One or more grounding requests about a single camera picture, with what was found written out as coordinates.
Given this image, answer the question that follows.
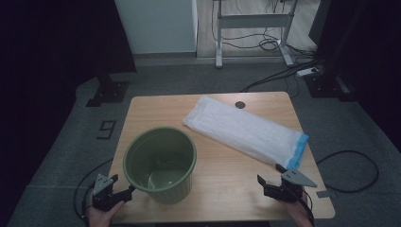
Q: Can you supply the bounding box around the bundle of black cables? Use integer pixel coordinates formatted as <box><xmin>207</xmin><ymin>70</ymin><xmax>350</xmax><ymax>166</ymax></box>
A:
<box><xmin>210</xmin><ymin>0</ymin><xmax>318</xmax><ymax>59</ymax></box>

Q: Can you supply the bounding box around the black looped floor cable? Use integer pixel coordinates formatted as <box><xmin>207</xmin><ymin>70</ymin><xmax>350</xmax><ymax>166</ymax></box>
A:
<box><xmin>316</xmin><ymin>149</ymin><xmax>380</xmax><ymax>194</ymax></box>

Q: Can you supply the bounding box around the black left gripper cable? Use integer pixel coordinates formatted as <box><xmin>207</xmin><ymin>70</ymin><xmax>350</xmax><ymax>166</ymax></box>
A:
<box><xmin>73</xmin><ymin>158</ymin><xmax>113</xmax><ymax>221</ymax></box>

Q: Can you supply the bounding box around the green plastic trash bin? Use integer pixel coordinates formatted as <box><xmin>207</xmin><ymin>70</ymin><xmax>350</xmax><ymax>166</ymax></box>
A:
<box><xmin>122</xmin><ymin>126</ymin><xmax>198</xmax><ymax>205</ymax></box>

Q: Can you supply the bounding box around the white cabinet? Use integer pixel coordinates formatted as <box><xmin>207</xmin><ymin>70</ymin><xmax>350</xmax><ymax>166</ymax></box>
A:
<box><xmin>113</xmin><ymin>0</ymin><xmax>200</xmax><ymax>55</ymax></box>

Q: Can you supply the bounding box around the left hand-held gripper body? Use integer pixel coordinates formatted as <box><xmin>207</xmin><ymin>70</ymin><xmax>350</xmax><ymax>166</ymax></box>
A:
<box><xmin>91</xmin><ymin>173</ymin><xmax>133</xmax><ymax>212</ymax></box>

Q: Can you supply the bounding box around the long black power cable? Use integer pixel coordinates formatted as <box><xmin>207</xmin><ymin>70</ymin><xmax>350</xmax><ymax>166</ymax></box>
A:
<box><xmin>240</xmin><ymin>59</ymin><xmax>323</xmax><ymax>94</ymax></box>

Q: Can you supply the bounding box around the black stand base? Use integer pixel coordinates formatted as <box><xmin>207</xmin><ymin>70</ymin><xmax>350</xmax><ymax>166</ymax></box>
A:
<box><xmin>85</xmin><ymin>73</ymin><xmax>131</xmax><ymax>108</ymax></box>
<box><xmin>304</xmin><ymin>73</ymin><xmax>357</xmax><ymax>102</ymax></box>

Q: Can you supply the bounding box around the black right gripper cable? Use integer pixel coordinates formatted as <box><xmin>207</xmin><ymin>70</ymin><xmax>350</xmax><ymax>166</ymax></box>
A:
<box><xmin>299</xmin><ymin>188</ymin><xmax>316</xmax><ymax>227</ymax></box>

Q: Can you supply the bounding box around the person's right hand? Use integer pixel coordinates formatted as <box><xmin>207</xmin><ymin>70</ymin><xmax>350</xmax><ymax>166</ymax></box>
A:
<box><xmin>279</xmin><ymin>196</ymin><xmax>314</xmax><ymax>227</ymax></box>

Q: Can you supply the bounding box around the white power strip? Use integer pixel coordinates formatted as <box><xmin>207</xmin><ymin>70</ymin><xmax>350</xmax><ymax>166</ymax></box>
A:
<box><xmin>295</xmin><ymin>66</ymin><xmax>320</xmax><ymax>78</ymax></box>

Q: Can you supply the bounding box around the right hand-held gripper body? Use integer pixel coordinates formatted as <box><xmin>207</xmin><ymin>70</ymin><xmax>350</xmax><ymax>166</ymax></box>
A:
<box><xmin>264</xmin><ymin>168</ymin><xmax>318</xmax><ymax>203</ymax></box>

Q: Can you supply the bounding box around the person's left hand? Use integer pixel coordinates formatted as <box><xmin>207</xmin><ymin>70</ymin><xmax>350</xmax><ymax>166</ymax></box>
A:
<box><xmin>86</xmin><ymin>200</ymin><xmax>127</xmax><ymax>227</ymax></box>

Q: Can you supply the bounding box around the white frame desk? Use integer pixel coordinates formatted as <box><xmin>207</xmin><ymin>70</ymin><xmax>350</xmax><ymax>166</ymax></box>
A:
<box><xmin>213</xmin><ymin>0</ymin><xmax>299</xmax><ymax>69</ymax></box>

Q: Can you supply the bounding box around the white plastic bag blue edge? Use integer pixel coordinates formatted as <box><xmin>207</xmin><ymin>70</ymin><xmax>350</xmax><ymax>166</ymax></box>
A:
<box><xmin>183</xmin><ymin>95</ymin><xmax>310</xmax><ymax>170</ymax></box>

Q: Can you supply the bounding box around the grey tape piece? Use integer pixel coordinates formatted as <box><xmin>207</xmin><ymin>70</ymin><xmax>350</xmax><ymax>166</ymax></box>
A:
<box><xmin>315</xmin><ymin>188</ymin><xmax>339</xmax><ymax>200</ymax></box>

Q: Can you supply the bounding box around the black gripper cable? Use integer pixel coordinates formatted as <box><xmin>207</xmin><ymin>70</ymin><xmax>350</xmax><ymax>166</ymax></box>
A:
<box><xmin>299</xmin><ymin>188</ymin><xmax>316</xmax><ymax>227</ymax></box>
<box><xmin>73</xmin><ymin>158</ymin><xmax>113</xmax><ymax>221</ymax></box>

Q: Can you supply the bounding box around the dark curtain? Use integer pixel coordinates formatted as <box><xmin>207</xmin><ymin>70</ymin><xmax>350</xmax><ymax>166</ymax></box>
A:
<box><xmin>307</xmin><ymin>0</ymin><xmax>401</xmax><ymax>152</ymax></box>
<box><xmin>0</xmin><ymin>0</ymin><xmax>138</xmax><ymax>165</ymax></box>

